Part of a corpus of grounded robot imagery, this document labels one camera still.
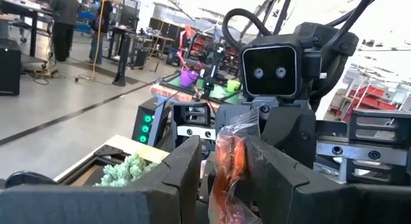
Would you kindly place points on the red storage shelf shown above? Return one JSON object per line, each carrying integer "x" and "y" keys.
{"x": 369, "y": 100}

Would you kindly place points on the black desk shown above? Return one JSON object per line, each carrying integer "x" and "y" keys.
{"x": 32, "y": 15}
{"x": 123, "y": 54}

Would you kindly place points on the small purple bucket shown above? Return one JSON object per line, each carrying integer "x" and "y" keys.
{"x": 188, "y": 78}

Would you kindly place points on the clear wrapper gummy candy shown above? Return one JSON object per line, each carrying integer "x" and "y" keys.
{"x": 229, "y": 160}

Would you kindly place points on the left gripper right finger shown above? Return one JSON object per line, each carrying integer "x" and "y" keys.
{"x": 305, "y": 204}

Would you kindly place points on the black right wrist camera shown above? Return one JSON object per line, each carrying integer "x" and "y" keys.
{"x": 271, "y": 71}

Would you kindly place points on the blue storage bins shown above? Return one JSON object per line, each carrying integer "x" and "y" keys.
{"x": 84, "y": 22}

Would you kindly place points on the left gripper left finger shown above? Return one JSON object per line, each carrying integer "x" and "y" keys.
{"x": 144, "y": 204}

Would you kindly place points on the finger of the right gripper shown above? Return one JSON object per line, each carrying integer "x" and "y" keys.
{"x": 192, "y": 119}
{"x": 369, "y": 147}

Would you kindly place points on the table with green mat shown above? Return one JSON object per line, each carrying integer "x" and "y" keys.
{"x": 175, "y": 90}

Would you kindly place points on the person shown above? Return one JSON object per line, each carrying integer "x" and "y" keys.
{"x": 101, "y": 25}
{"x": 64, "y": 22}

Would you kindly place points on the black computer tower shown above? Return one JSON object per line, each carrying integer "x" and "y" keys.
{"x": 9, "y": 66}

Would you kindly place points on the computer tower green lights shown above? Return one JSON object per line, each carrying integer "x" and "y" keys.
{"x": 146, "y": 121}

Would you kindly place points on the small green bucket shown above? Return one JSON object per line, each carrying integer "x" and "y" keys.
{"x": 233, "y": 86}

